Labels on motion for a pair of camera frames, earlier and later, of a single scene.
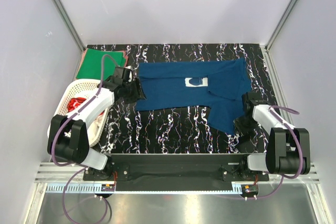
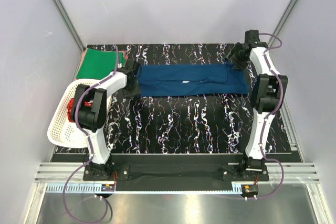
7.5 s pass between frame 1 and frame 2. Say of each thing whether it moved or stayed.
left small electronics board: stayed
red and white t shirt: stayed
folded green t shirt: stayed
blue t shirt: moved
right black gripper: moved
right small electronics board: stayed
